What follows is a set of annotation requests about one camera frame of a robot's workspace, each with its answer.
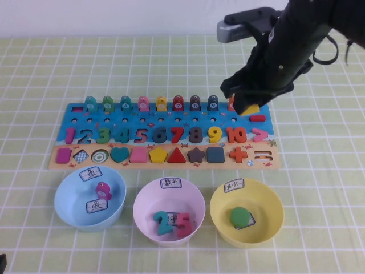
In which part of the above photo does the pink greater-than sign piece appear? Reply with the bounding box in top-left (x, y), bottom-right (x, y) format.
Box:
top-left (251, 127), bottom-right (269, 143)

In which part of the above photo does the orange number ten piece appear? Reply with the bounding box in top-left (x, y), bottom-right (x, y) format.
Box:
top-left (226, 126), bottom-right (248, 144)

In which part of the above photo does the green number three piece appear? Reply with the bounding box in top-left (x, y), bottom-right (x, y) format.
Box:
top-left (96, 127), bottom-right (111, 144)

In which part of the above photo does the blue square shape piece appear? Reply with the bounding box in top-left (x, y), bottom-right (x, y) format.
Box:
top-left (206, 147), bottom-right (226, 163)

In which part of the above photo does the dark brown fish numbered eight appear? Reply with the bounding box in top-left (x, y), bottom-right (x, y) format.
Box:
top-left (189, 95), bottom-right (202, 112)

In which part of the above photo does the brown star shape piece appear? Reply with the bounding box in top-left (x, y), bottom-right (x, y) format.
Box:
top-left (186, 147), bottom-right (206, 163)

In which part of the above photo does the green circle shape piece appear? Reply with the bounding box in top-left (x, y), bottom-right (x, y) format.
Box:
top-left (230, 206), bottom-right (252, 228)

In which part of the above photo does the fish label on bowl rim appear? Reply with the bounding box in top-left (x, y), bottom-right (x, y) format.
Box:
top-left (79, 167), bottom-right (104, 182)

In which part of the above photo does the pink trapezoid shape piece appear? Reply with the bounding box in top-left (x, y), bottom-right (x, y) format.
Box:
top-left (129, 148), bottom-right (148, 164)

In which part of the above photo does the thin black cable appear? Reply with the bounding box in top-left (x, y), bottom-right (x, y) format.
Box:
top-left (344, 39), bottom-right (354, 67)

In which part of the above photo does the teal number four piece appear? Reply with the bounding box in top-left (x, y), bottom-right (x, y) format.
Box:
top-left (113, 127), bottom-right (131, 144)

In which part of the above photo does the red number seven piece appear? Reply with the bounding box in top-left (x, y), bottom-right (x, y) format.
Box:
top-left (169, 127), bottom-right (186, 144)

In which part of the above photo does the pink plastic bowl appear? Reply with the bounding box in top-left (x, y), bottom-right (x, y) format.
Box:
top-left (132, 177), bottom-right (206, 248)

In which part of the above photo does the orange plus sign piece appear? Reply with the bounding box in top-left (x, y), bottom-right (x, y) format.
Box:
top-left (229, 146), bottom-right (248, 164)

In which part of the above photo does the red triangle shape piece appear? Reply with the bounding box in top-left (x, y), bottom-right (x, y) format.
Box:
top-left (167, 147), bottom-right (187, 164)

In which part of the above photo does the green checked tablecloth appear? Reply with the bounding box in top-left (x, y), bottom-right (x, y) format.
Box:
top-left (0, 34), bottom-right (365, 274)

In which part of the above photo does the teal heart shape piece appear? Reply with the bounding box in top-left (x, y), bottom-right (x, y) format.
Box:
top-left (109, 147), bottom-right (130, 164)

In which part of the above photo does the magenta number one piece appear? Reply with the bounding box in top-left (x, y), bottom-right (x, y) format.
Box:
top-left (64, 127), bottom-right (76, 144)

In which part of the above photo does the red number five piece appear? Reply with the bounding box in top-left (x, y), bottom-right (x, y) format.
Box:
top-left (176, 213), bottom-right (193, 239)

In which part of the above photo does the light teal fish numbered two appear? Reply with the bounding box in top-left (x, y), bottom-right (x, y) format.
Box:
top-left (84, 95), bottom-right (98, 112)

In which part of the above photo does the magenta rectangle shape piece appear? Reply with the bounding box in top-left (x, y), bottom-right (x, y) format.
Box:
top-left (55, 147), bottom-right (72, 164)

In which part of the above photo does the yellow equals sign piece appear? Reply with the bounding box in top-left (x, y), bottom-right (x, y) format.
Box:
top-left (240, 104), bottom-right (260, 116)

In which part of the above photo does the dark blue fish numbered nine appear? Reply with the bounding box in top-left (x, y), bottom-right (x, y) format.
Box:
top-left (207, 95), bottom-right (220, 112)

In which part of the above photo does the yellow pentagon shape piece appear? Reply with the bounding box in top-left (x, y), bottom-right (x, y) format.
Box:
top-left (148, 147), bottom-right (168, 164)

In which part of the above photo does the black looped cable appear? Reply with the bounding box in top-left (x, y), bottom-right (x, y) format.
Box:
top-left (311, 33), bottom-right (340, 65)

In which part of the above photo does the yellow number nine piece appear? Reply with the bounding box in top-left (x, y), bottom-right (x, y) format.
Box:
top-left (207, 126), bottom-right (222, 144)

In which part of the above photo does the teal number two piece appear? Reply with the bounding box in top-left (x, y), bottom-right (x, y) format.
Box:
top-left (152, 211), bottom-right (173, 236)

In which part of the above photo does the pink fish numbered five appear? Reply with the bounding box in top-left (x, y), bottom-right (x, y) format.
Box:
top-left (137, 95), bottom-right (151, 112)

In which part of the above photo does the wooden number puzzle board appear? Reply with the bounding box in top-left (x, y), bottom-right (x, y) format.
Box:
top-left (47, 101), bottom-right (283, 171)

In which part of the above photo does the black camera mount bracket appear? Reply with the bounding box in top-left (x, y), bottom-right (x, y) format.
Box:
top-left (224, 6), bottom-right (283, 32)

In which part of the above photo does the yellow fish numbered six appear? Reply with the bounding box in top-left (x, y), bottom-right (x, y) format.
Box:
top-left (155, 95), bottom-right (168, 112)

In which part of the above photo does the fish label on bowl bottom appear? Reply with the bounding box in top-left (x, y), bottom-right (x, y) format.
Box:
top-left (86, 199), bottom-right (111, 214)

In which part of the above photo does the teal fish numbered four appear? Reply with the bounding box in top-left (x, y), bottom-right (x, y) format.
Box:
top-left (119, 95), bottom-right (132, 112)

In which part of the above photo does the yellow plastic bowl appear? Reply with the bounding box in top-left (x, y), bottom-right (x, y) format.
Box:
top-left (209, 178), bottom-right (285, 248)

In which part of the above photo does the light blue plastic bowl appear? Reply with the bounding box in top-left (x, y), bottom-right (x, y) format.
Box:
top-left (54, 166), bottom-right (128, 232)

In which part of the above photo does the green fish numbered three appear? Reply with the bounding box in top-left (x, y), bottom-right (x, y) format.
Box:
top-left (102, 95), bottom-right (115, 112)

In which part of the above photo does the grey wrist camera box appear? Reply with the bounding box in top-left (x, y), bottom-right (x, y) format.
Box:
top-left (216, 19), bottom-right (259, 44)

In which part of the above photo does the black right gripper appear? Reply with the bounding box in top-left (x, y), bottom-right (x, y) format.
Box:
top-left (221, 11), bottom-right (332, 115)

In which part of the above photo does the dark brown number eight piece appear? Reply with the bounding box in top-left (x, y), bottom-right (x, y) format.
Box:
top-left (189, 127), bottom-right (204, 144)

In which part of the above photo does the number label on bowl rim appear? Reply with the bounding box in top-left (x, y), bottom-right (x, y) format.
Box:
top-left (160, 178), bottom-right (183, 190)

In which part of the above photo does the red fish numbered seven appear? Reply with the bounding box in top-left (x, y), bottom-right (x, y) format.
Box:
top-left (172, 95), bottom-right (185, 112)

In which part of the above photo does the dark blue number six piece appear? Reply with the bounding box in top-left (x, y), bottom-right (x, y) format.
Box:
top-left (152, 126), bottom-right (168, 144)

